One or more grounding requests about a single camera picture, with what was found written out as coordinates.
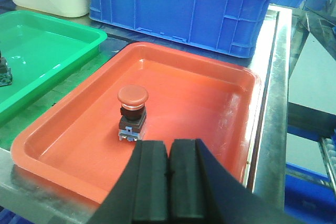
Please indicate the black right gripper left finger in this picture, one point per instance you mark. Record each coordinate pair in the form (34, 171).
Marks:
(141, 193)

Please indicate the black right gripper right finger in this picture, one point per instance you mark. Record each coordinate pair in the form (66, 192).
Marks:
(203, 191)

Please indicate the red mushroom push button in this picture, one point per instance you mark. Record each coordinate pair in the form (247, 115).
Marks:
(133, 112)

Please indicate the red plastic tray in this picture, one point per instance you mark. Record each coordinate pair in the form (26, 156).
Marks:
(75, 144)

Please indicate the steel trolley cart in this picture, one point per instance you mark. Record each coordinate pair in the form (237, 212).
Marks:
(39, 204)

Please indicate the green plastic tray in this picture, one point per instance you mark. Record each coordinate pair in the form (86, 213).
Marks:
(41, 50)

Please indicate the lower stacked blue crate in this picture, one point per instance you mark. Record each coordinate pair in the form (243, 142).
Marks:
(230, 27)

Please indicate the green push button switch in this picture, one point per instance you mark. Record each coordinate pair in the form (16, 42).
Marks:
(6, 73)

